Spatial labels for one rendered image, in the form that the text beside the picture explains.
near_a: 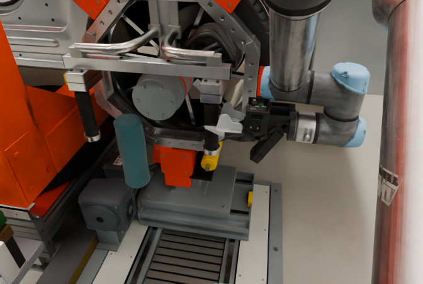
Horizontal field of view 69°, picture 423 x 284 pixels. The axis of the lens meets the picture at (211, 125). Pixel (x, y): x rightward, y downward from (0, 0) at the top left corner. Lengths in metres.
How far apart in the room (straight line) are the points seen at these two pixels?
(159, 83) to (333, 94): 0.43
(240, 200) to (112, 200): 0.61
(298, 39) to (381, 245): 0.32
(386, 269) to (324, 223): 1.47
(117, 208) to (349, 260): 1.03
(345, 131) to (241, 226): 0.81
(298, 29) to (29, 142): 0.85
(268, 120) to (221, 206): 0.74
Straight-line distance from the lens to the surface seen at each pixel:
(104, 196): 1.24
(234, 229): 1.40
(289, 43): 0.50
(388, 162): 0.27
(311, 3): 0.41
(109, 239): 1.48
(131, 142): 1.00
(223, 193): 1.44
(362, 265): 1.63
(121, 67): 0.79
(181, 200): 1.42
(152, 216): 1.46
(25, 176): 1.08
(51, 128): 1.16
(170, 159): 1.14
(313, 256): 1.58
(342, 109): 0.71
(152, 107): 0.87
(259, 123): 0.72
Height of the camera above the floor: 1.26
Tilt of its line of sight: 33 degrees down
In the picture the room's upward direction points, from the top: straight up
